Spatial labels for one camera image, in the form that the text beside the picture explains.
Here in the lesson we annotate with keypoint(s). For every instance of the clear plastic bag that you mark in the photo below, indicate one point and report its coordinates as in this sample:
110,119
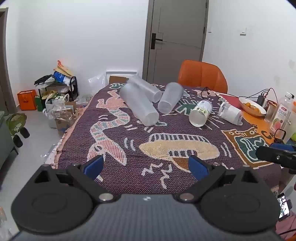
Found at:
97,84

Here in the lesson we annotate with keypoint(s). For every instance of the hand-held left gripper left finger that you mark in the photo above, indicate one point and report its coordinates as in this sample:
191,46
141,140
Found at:
93,167

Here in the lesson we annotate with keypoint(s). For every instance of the tall frosted plastic cup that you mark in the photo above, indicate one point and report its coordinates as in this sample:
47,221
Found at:
148,88
138,104

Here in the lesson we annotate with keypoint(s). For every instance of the white bowl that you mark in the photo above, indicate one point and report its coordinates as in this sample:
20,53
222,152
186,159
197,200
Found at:
242,102

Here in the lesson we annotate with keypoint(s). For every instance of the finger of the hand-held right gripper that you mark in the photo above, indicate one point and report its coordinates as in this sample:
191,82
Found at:
282,146
268,154

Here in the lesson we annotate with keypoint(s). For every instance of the black clothing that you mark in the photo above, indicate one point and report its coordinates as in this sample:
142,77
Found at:
42,79

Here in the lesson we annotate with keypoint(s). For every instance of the orange box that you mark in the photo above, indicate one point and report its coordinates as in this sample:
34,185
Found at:
26,100

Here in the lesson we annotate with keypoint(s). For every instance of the pink label juice bottle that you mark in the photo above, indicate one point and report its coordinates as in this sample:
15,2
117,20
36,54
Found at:
281,118

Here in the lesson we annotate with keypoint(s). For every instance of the purple printed blanket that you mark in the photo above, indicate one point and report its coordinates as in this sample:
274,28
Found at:
129,176

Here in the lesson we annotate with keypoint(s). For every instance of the pink clothing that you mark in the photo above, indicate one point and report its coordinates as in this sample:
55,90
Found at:
288,229

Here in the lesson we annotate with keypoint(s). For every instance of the orange fruit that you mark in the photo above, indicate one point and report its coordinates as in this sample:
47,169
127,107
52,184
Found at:
254,108
248,104

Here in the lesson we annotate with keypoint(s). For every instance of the orange chair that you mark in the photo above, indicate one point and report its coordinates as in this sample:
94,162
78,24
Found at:
201,74

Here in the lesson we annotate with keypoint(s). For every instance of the cardboard box with plastic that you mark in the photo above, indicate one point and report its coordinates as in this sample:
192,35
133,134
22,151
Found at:
62,118

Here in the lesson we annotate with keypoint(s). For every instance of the orange tablecloth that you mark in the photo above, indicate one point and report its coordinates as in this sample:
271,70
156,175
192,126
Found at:
259,126

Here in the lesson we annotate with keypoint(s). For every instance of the blue white plastic bag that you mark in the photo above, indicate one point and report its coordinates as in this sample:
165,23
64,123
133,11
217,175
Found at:
60,77

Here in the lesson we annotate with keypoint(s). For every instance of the short frosted plastic cup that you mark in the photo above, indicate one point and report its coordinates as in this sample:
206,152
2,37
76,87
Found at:
170,97

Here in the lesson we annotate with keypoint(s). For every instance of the white cup green print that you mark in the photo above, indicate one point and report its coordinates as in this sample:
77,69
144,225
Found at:
201,113

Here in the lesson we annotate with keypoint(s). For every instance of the yellow orange paper bag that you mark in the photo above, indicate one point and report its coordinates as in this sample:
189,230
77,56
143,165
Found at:
63,68

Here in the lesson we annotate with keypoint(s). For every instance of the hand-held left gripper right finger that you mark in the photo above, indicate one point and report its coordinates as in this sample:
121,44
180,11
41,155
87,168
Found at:
197,168

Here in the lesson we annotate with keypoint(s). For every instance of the smartphone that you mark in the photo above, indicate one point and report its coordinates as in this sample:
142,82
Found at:
283,207

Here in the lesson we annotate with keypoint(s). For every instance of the brown cardboard box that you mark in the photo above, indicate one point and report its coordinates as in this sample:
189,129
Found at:
117,79

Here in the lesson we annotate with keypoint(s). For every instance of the grey door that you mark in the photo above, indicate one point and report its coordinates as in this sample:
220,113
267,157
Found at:
178,34

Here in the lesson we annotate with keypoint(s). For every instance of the clear drinking glass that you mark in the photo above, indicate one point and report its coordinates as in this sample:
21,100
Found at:
270,113

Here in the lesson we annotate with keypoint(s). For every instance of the green box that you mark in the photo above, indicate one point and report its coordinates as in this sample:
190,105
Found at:
39,103

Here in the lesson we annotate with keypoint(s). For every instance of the grey green cabinet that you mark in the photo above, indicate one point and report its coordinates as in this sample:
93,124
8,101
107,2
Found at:
5,139

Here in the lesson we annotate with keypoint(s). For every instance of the black shelf rack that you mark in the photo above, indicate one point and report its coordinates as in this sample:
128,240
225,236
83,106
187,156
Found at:
73,88

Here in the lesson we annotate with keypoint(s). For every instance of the white light switch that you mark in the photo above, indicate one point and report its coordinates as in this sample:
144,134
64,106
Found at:
243,31

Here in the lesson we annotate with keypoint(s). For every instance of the white plastic cup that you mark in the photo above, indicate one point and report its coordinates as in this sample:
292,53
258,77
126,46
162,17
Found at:
231,113

